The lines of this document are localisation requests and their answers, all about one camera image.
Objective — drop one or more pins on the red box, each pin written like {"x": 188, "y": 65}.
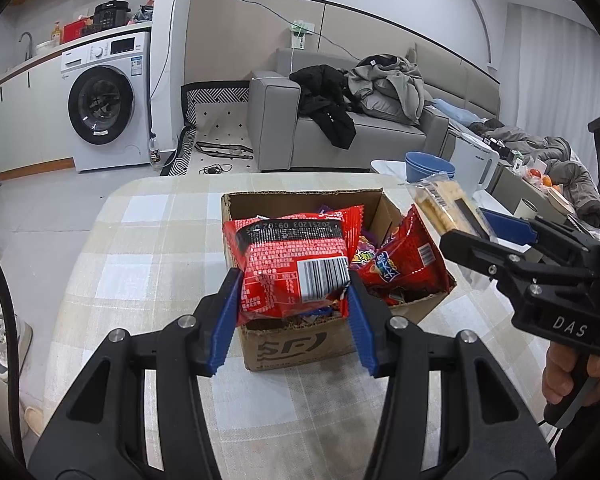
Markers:
{"x": 77, "y": 31}

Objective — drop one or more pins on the grey coffee table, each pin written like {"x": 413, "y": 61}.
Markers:
{"x": 507, "y": 187}

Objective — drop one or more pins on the grey sofa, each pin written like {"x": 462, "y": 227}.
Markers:
{"x": 275, "y": 125}

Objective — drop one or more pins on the grey blanket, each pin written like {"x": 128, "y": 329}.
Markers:
{"x": 555, "y": 150}

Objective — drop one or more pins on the red fruit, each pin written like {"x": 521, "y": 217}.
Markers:
{"x": 534, "y": 174}

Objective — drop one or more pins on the red chip bag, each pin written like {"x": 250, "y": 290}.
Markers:
{"x": 405, "y": 260}

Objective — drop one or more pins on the plastic drink bottle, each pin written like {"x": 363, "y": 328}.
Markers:
{"x": 156, "y": 152}

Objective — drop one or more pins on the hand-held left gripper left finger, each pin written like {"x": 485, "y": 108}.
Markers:
{"x": 225, "y": 320}

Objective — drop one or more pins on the checked tablecloth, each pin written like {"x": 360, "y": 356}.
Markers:
{"x": 155, "y": 240}

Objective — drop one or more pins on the wall socket with charger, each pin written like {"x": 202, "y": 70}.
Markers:
{"x": 300, "y": 37}

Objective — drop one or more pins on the white cup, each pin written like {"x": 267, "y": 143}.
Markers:
{"x": 524, "y": 207}

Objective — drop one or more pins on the clear biscuit packet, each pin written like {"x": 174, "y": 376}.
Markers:
{"x": 445, "y": 205}

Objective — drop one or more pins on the black pressure cooker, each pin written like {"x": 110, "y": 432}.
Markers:
{"x": 110, "y": 17}

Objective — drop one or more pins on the orange fruit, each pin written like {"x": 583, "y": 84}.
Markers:
{"x": 547, "y": 180}

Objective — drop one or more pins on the yellow bottle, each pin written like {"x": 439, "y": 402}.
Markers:
{"x": 57, "y": 34}

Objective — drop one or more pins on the stacked blue bowls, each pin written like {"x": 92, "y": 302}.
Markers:
{"x": 427, "y": 165}

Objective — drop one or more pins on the brown cardboard box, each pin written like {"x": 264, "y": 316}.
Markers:
{"x": 290, "y": 347}

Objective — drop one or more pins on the light blue cloth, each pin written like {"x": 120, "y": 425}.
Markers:
{"x": 455, "y": 112}

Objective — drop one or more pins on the white pot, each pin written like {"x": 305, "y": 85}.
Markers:
{"x": 45, "y": 47}

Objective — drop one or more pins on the white kitchen counter cabinet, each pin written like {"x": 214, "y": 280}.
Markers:
{"x": 25, "y": 120}

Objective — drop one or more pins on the person's right hand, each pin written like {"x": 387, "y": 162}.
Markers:
{"x": 557, "y": 375}

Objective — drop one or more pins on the white electric kettle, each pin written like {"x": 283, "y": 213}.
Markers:
{"x": 472, "y": 165}

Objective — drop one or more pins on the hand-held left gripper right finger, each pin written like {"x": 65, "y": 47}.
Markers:
{"x": 362, "y": 330}

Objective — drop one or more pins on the red black snack packet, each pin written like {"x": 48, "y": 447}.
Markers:
{"x": 280, "y": 270}

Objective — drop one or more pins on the black jacket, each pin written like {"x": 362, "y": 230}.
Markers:
{"x": 330, "y": 110}

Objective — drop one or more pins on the kitchen faucet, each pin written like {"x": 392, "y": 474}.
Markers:
{"x": 29, "y": 42}

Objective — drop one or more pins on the black white patterned mat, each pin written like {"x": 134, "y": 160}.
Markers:
{"x": 220, "y": 125}

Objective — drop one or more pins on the beige food bowl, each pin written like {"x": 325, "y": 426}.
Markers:
{"x": 562, "y": 200}

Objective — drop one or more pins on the white curtain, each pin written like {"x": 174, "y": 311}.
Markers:
{"x": 555, "y": 70}

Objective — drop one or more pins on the grey clothes pile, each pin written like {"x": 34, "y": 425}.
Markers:
{"x": 395, "y": 90}

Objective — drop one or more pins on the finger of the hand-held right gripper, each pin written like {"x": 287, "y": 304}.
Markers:
{"x": 480, "y": 252}
{"x": 510, "y": 227}

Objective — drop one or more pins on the white washing machine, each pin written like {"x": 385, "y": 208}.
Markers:
{"x": 105, "y": 110}

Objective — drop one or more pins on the grey bag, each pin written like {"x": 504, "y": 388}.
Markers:
{"x": 141, "y": 15}

